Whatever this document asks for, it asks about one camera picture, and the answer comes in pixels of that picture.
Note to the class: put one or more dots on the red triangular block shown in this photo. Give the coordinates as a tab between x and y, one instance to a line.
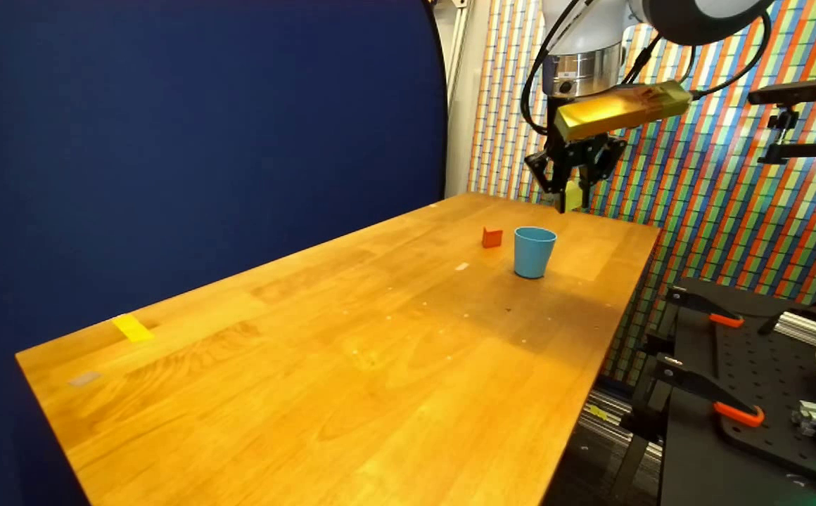
490	237

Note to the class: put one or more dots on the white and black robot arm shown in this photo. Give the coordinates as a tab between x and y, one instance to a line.
607	29

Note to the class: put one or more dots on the yellow tape strip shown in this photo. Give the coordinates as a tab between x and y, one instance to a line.
133	326

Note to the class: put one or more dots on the colourful patterned backdrop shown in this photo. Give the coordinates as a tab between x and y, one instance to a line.
707	206

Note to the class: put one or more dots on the black camera on stand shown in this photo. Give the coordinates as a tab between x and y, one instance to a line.
795	90

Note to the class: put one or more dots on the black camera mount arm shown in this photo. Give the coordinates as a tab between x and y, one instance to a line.
788	140

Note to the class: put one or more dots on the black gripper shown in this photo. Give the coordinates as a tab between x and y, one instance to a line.
577	149

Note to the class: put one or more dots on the white vertical post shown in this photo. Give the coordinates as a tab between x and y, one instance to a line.
456	94

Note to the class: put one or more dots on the blue plastic cup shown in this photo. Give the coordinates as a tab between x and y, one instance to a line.
532	251

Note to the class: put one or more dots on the small white tape piece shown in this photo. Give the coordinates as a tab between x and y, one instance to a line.
463	264

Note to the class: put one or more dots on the blue backdrop panel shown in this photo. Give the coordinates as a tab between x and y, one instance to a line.
192	140

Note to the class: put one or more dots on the black perforated breadboard table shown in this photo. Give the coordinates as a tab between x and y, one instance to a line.
763	438

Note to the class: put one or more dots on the yellow wooden block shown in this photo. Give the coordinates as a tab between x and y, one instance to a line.
573	198

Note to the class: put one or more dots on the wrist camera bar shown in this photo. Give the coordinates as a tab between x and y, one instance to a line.
620	107

